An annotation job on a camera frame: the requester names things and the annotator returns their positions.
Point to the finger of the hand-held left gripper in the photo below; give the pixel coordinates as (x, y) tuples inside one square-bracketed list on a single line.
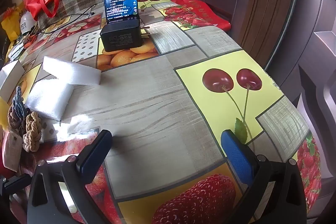
[(13, 184)]

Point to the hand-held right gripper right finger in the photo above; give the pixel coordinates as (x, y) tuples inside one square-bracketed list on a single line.
[(236, 155)]

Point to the pink tissue packet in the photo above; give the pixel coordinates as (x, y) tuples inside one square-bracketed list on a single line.
[(10, 149)]

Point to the yellow plastic bag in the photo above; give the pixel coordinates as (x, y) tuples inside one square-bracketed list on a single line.
[(11, 22)]

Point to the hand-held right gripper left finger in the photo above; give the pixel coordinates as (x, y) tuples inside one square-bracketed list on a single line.
[(97, 145)]

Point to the red strawberry print bag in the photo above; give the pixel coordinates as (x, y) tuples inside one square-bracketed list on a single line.
[(204, 14)]

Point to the white foam block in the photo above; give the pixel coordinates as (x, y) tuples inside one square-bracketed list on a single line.
[(47, 99), (73, 70)]

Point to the black charger block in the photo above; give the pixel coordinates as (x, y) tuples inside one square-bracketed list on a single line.
[(120, 37)]

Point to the fruit print tablecloth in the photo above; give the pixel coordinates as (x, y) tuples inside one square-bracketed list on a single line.
[(157, 98)]

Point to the white cardboard box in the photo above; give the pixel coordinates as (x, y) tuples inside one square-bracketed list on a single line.
[(10, 77)]

